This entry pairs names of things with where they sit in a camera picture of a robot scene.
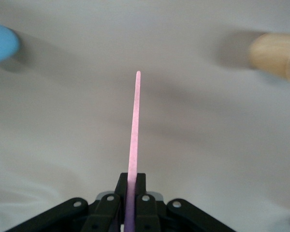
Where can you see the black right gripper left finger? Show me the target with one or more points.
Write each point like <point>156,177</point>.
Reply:
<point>101,212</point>

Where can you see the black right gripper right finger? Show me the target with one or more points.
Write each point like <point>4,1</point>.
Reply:
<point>149,212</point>

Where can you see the pink chopstick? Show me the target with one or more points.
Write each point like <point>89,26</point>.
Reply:
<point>134,133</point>

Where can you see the blue cup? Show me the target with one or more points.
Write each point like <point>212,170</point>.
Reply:
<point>2,43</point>

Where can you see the wooden cup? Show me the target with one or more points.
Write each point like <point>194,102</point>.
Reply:
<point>268,55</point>

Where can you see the table cover sheet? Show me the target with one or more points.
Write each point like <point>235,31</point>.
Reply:
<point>62,120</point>

